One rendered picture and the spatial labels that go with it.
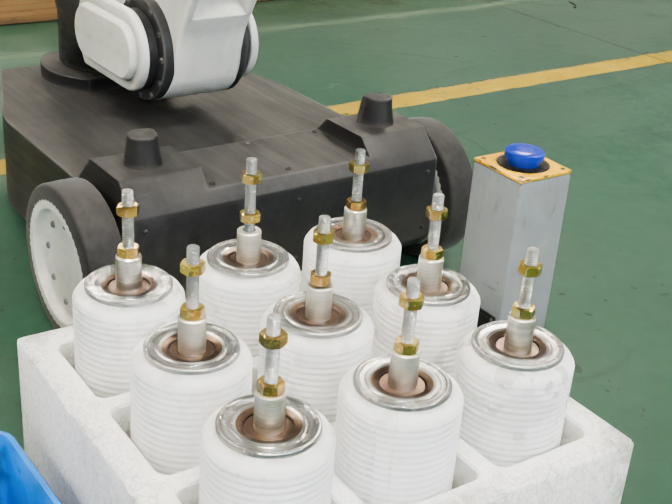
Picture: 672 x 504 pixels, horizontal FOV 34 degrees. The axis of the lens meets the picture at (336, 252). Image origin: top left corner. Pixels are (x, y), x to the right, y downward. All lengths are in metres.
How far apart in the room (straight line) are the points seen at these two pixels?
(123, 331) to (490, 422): 0.31
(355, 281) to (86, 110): 0.71
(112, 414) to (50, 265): 0.49
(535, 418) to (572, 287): 0.71
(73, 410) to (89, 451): 0.04
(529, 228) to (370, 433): 0.37
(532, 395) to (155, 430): 0.29
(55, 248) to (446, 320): 0.57
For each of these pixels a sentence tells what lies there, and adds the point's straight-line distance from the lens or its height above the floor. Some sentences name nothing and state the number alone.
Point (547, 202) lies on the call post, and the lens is 1.11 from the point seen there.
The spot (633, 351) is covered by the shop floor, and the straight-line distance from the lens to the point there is 1.46.
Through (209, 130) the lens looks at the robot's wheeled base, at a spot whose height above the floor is 0.17.
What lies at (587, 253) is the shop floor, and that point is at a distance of 1.71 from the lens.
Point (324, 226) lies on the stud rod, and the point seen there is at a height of 0.34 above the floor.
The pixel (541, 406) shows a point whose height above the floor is 0.22.
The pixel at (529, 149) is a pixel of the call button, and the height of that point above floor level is 0.33.
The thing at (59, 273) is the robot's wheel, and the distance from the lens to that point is 1.36.
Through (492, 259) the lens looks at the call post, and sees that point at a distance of 1.12.
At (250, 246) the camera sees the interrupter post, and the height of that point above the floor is 0.27.
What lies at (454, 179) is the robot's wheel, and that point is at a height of 0.15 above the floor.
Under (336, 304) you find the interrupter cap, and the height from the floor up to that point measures 0.25.
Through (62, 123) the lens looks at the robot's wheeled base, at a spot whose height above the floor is 0.17.
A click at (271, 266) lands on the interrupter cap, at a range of 0.99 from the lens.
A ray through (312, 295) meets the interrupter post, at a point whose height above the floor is 0.27.
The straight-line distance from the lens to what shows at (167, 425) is 0.85.
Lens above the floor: 0.70
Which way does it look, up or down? 26 degrees down
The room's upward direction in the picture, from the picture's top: 4 degrees clockwise
